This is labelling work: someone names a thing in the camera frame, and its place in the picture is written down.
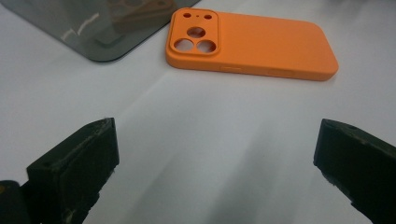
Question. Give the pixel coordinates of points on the clear grey plastic box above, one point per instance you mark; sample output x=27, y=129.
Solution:
x=46, y=18

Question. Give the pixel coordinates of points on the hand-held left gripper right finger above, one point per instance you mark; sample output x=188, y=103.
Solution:
x=358, y=161

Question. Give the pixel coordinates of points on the orange phone case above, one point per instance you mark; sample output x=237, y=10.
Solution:
x=264, y=43

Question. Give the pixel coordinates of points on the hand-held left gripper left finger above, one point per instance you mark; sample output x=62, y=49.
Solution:
x=74, y=168

